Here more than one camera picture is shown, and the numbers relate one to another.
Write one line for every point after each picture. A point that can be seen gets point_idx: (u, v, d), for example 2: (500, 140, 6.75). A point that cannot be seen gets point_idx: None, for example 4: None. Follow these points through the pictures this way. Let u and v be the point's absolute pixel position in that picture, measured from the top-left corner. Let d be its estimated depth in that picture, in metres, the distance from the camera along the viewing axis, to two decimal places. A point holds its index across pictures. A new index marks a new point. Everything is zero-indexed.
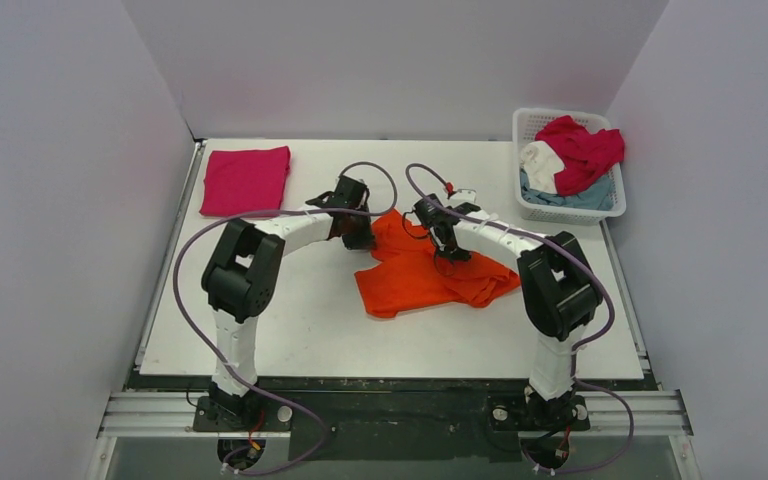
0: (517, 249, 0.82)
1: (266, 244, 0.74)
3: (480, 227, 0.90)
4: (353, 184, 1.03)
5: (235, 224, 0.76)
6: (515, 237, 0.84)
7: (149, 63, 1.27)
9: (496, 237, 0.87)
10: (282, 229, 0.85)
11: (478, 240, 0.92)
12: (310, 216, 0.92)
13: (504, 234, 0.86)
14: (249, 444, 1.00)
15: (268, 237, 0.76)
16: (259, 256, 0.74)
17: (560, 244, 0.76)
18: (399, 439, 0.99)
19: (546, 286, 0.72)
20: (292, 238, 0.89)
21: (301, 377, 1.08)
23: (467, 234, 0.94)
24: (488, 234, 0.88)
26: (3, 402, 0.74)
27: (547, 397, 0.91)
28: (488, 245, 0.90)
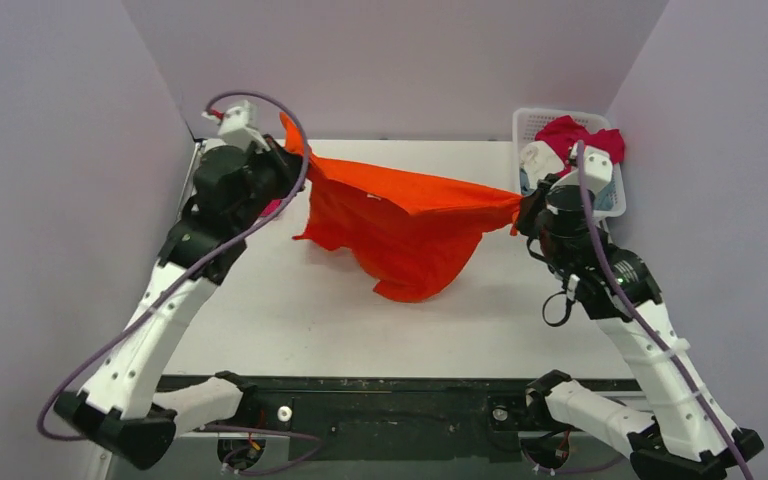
0: (696, 436, 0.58)
1: (105, 432, 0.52)
3: (660, 359, 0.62)
4: (214, 188, 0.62)
5: (65, 401, 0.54)
6: (700, 415, 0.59)
7: (149, 62, 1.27)
9: (680, 393, 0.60)
10: (125, 380, 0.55)
11: (641, 357, 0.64)
12: (161, 316, 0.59)
13: (689, 399, 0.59)
14: (249, 444, 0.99)
15: (105, 418, 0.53)
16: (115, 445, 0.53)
17: (741, 448, 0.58)
18: (399, 439, 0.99)
19: None
20: (156, 364, 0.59)
21: (301, 377, 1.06)
23: (630, 337, 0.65)
24: (667, 379, 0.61)
26: (5, 402, 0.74)
27: (558, 419, 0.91)
28: (647, 372, 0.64)
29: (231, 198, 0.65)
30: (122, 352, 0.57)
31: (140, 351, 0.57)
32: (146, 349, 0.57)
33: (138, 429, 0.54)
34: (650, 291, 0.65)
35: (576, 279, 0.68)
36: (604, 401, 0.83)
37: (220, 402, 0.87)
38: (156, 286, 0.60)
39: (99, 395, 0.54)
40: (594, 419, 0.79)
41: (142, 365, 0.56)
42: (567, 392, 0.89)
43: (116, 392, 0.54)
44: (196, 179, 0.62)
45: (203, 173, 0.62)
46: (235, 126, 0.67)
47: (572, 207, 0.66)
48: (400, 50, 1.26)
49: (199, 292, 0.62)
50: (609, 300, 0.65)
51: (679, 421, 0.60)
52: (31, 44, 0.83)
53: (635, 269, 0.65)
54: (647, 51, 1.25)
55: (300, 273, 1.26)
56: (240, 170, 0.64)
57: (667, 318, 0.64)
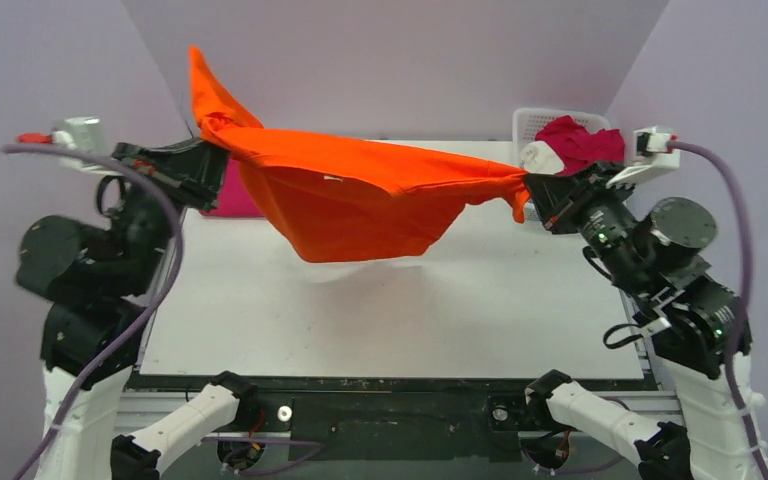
0: None
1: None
3: (730, 412, 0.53)
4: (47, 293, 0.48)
5: None
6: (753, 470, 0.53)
7: (148, 63, 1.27)
9: (738, 448, 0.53)
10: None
11: (702, 397, 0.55)
12: (73, 423, 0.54)
13: (743, 454, 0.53)
14: (249, 445, 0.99)
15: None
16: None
17: None
18: (399, 440, 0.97)
19: None
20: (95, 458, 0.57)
21: (302, 377, 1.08)
23: (704, 389, 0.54)
24: (729, 434, 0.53)
26: None
27: (557, 421, 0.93)
28: (706, 418, 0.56)
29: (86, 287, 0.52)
30: (48, 465, 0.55)
31: (64, 461, 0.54)
32: (67, 461, 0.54)
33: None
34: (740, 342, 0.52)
35: (666, 325, 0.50)
36: (605, 403, 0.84)
37: (213, 419, 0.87)
38: (55, 396, 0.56)
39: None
40: (595, 422, 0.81)
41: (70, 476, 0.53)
42: (566, 393, 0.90)
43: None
44: (20, 284, 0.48)
45: (28, 275, 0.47)
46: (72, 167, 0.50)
47: (698, 240, 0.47)
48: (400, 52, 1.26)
49: (103, 388, 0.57)
50: (705, 356, 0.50)
51: (723, 471, 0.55)
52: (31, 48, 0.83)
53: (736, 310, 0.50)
54: (649, 50, 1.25)
55: (300, 274, 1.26)
56: (74, 264, 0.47)
57: (748, 368, 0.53)
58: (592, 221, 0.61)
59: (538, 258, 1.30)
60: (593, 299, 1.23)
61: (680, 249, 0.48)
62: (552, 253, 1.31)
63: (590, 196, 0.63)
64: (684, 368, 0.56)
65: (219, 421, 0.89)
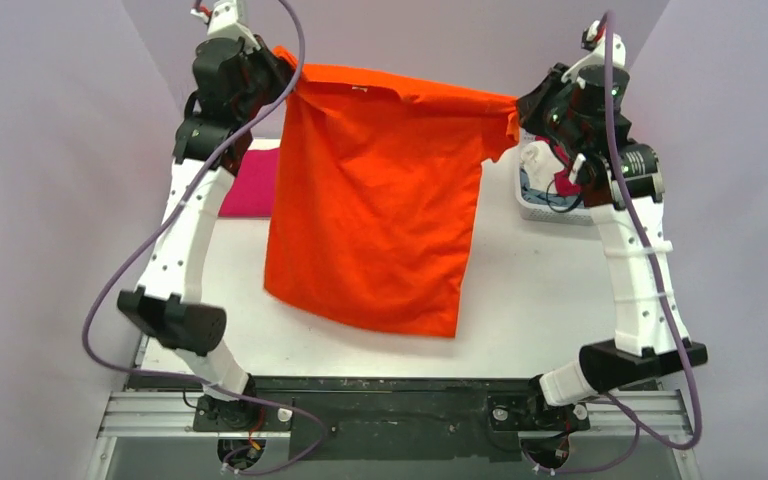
0: (644, 333, 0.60)
1: (179, 319, 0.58)
3: (635, 257, 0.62)
4: (220, 74, 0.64)
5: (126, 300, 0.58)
6: (657, 315, 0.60)
7: (149, 62, 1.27)
9: (642, 293, 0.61)
10: (179, 271, 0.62)
11: (616, 255, 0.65)
12: (193, 206, 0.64)
13: (651, 301, 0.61)
14: (250, 444, 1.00)
15: (172, 307, 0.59)
16: (181, 330, 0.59)
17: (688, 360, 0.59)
18: (400, 439, 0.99)
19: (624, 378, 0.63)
20: (198, 256, 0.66)
21: (301, 377, 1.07)
23: (615, 227, 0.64)
24: (636, 274, 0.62)
26: (5, 402, 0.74)
27: (551, 403, 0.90)
28: (619, 264, 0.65)
29: (232, 90, 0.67)
30: (166, 245, 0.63)
31: (183, 241, 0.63)
32: (188, 238, 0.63)
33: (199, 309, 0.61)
34: (653, 189, 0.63)
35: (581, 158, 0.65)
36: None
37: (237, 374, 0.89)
38: (179, 183, 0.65)
39: (156, 283, 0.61)
40: (575, 383, 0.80)
41: (187, 254, 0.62)
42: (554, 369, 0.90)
43: (173, 278, 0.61)
44: (195, 70, 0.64)
45: (202, 62, 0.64)
46: (225, 23, 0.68)
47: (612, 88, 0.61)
48: None
49: (221, 183, 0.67)
50: (607, 187, 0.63)
51: (633, 316, 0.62)
52: (29, 43, 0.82)
53: (645, 161, 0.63)
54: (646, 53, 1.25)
55: None
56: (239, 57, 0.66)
57: (659, 217, 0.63)
58: (549, 110, 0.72)
59: (538, 258, 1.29)
60: (593, 298, 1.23)
61: (594, 92, 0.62)
62: (553, 252, 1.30)
63: (548, 85, 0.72)
64: (600, 215, 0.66)
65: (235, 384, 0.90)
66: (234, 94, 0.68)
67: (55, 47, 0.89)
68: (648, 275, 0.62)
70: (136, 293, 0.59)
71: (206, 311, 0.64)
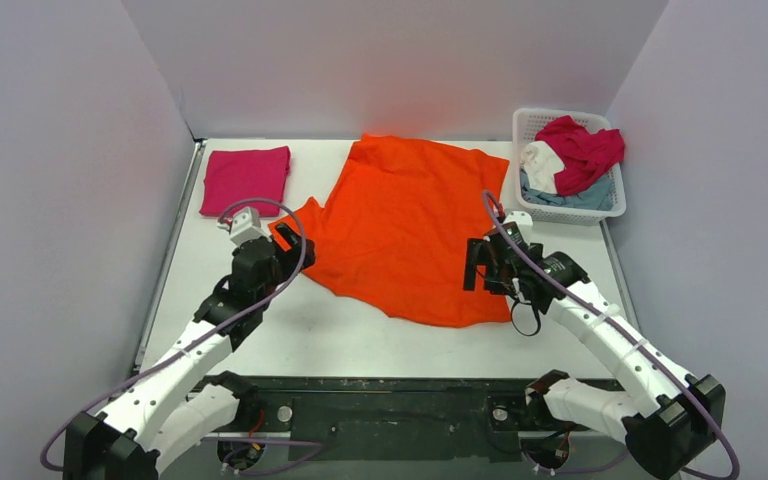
0: (649, 384, 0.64)
1: (113, 452, 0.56)
3: (597, 322, 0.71)
4: (252, 270, 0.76)
5: (79, 422, 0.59)
6: (646, 361, 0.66)
7: (150, 65, 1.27)
9: (619, 348, 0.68)
10: (144, 408, 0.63)
11: (586, 332, 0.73)
12: (189, 358, 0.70)
13: (632, 353, 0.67)
14: (249, 445, 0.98)
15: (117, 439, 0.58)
16: (110, 468, 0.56)
17: (703, 395, 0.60)
18: (400, 439, 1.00)
19: (676, 443, 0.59)
20: (171, 402, 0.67)
21: (302, 377, 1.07)
23: (570, 315, 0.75)
24: (610, 341, 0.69)
26: (7, 403, 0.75)
27: (556, 417, 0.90)
28: (595, 342, 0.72)
29: (258, 282, 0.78)
30: (147, 383, 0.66)
31: (164, 383, 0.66)
32: (169, 383, 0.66)
33: (139, 461, 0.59)
34: (578, 274, 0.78)
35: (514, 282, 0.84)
36: (599, 392, 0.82)
37: (229, 402, 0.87)
38: (188, 336, 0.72)
39: (120, 415, 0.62)
40: (590, 410, 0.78)
41: (161, 395, 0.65)
42: (562, 387, 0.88)
43: (135, 416, 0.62)
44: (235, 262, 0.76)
45: (241, 258, 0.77)
46: (242, 231, 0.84)
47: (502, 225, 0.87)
48: (398, 54, 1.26)
49: (217, 350, 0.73)
50: (543, 298, 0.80)
51: (631, 375, 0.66)
52: (26, 42, 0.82)
53: (558, 259, 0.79)
54: (646, 51, 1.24)
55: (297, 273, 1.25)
56: (269, 258, 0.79)
57: (596, 292, 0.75)
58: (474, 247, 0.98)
59: None
60: None
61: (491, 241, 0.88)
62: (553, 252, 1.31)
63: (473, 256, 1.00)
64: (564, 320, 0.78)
65: (220, 421, 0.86)
66: (258, 281, 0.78)
67: (52, 46, 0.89)
68: (618, 337, 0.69)
70: (89, 418, 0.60)
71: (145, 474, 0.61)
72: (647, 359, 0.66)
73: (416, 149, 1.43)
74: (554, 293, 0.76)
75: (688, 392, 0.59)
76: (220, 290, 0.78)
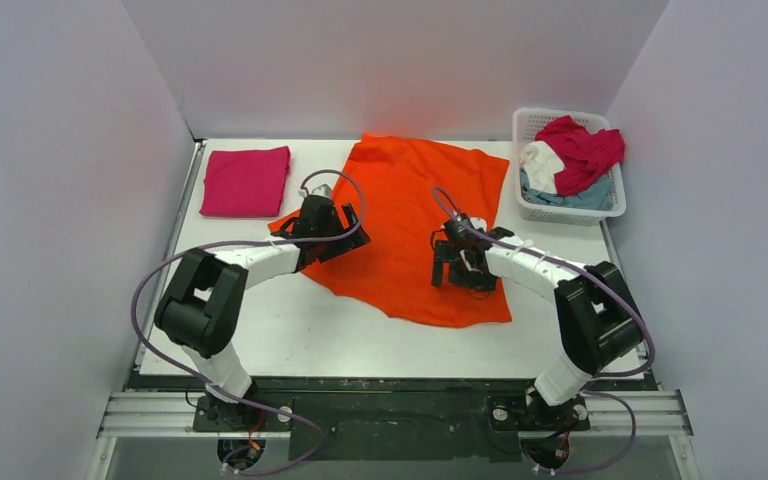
0: (554, 278, 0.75)
1: (226, 275, 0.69)
3: (513, 253, 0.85)
4: (318, 209, 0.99)
5: (192, 253, 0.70)
6: (552, 267, 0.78)
7: (149, 64, 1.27)
9: (533, 264, 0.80)
10: (245, 260, 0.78)
11: (512, 266, 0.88)
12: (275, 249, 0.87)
13: (541, 262, 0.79)
14: (250, 445, 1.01)
15: (227, 267, 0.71)
16: (218, 288, 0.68)
17: (601, 276, 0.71)
18: (400, 440, 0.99)
19: (586, 319, 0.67)
20: (256, 271, 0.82)
21: (302, 377, 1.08)
23: (497, 257, 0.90)
24: (525, 261, 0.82)
26: (4, 403, 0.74)
27: (551, 405, 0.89)
28: (519, 269, 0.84)
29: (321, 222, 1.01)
30: (246, 250, 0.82)
31: (260, 252, 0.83)
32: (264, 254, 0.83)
33: (235, 297, 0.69)
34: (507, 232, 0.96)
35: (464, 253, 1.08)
36: None
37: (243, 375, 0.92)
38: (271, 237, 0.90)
39: (227, 258, 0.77)
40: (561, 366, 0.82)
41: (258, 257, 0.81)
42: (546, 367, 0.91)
43: (241, 262, 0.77)
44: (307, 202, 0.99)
45: (311, 201, 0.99)
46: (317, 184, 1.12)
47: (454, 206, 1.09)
48: (398, 54, 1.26)
49: (289, 254, 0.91)
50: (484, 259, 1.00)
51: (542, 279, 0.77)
52: (26, 44, 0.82)
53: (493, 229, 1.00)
54: (646, 52, 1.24)
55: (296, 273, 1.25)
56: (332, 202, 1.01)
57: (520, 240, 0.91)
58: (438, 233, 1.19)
59: None
60: None
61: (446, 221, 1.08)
62: (552, 252, 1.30)
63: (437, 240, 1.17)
64: (500, 268, 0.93)
65: (235, 381, 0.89)
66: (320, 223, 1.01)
67: (51, 47, 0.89)
68: (530, 256, 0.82)
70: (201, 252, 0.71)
71: (232, 318, 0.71)
72: (552, 263, 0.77)
73: (417, 146, 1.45)
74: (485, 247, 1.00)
75: (585, 272, 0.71)
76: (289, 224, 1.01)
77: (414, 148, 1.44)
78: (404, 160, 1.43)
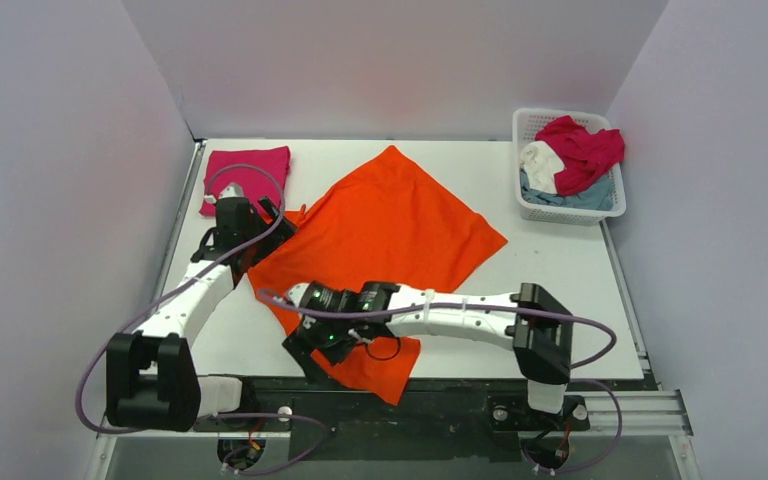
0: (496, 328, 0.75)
1: (165, 357, 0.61)
3: (425, 314, 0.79)
4: (234, 211, 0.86)
5: (115, 346, 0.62)
6: (480, 313, 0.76)
7: (149, 64, 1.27)
9: (458, 320, 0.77)
10: (178, 320, 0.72)
11: (427, 327, 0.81)
12: (203, 282, 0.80)
13: (466, 314, 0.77)
14: (249, 445, 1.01)
15: (163, 342, 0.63)
16: (163, 370, 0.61)
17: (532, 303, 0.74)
18: (400, 440, 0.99)
19: (546, 355, 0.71)
20: (195, 319, 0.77)
21: (301, 378, 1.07)
23: (400, 324, 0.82)
24: (445, 320, 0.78)
26: (4, 402, 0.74)
27: (556, 411, 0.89)
28: (438, 326, 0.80)
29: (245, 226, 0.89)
30: (170, 304, 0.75)
31: (189, 301, 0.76)
32: (193, 300, 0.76)
33: (188, 365, 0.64)
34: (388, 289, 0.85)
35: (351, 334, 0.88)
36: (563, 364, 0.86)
37: (232, 391, 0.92)
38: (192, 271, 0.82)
39: (157, 328, 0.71)
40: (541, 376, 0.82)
41: (190, 308, 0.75)
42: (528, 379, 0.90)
43: (173, 325, 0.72)
44: (220, 211, 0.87)
45: (224, 206, 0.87)
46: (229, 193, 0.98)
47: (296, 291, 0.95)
48: (396, 54, 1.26)
49: (224, 279, 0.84)
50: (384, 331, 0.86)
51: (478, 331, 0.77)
52: (24, 42, 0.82)
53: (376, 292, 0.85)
54: (646, 51, 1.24)
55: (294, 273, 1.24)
56: (245, 202, 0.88)
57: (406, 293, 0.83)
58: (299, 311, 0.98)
59: (538, 258, 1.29)
60: (590, 300, 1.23)
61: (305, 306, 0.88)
62: (552, 252, 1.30)
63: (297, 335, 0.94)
64: (407, 329, 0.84)
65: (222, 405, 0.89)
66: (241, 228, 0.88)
67: (50, 46, 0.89)
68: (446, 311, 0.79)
70: (125, 340, 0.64)
71: (195, 387, 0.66)
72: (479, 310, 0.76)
73: (421, 187, 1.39)
74: (383, 319, 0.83)
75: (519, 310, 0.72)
76: (208, 237, 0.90)
77: (415, 186, 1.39)
78: (403, 196, 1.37)
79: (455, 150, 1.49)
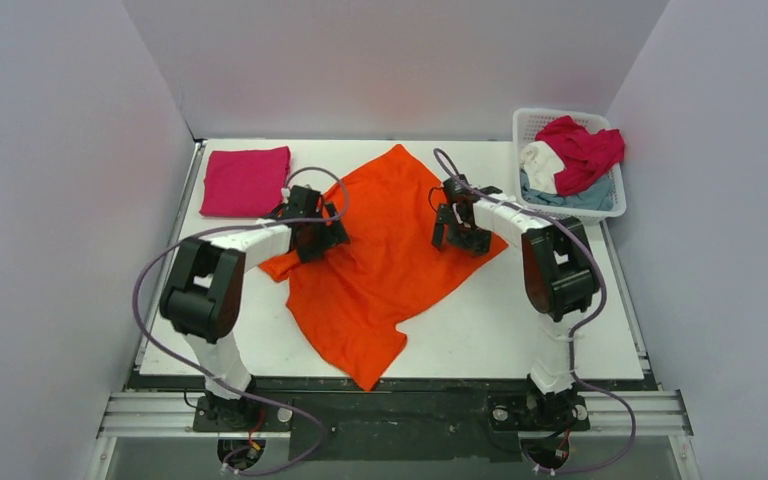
0: (523, 226, 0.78)
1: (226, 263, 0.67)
3: (496, 207, 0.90)
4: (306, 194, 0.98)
5: (190, 243, 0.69)
6: (526, 218, 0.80)
7: (149, 64, 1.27)
9: (509, 215, 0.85)
10: (242, 242, 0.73)
11: (493, 218, 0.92)
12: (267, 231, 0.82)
13: (517, 214, 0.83)
14: (249, 444, 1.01)
15: (227, 251, 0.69)
16: (220, 272, 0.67)
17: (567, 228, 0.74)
18: (400, 439, 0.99)
19: (546, 266, 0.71)
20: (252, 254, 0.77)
21: (301, 378, 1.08)
23: (483, 214, 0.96)
24: (502, 214, 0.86)
26: (4, 402, 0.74)
27: (542, 390, 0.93)
28: (500, 222, 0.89)
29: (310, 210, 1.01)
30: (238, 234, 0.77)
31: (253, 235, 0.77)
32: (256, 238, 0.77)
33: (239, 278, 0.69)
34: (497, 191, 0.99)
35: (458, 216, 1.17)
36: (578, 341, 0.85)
37: (241, 372, 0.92)
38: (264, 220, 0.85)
39: (222, 242, 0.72)
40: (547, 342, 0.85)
41: (253, 239, 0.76)
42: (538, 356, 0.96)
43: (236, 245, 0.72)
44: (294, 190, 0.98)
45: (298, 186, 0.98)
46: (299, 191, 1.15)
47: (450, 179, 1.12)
48: (397, 54, 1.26)
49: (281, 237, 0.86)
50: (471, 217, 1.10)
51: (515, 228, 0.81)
52: (23, 41, 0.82)
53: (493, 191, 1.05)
54: (645, 52, 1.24)
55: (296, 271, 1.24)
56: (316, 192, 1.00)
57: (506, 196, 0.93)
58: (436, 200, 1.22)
59: None
60: None
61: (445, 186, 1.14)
62: None
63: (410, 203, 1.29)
64: (483, 219, 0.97)
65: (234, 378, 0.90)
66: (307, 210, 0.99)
67: (49, 45, 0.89)
68: (508, 209, 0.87)
70: (198, 240, 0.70)
71: (235, 300, 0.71)
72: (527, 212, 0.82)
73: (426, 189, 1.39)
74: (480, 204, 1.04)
75: (559, 223, 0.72)
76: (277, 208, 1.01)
77: (419, 185, 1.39)
78: (408, 196, 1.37)
79: (455, 150, 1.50)
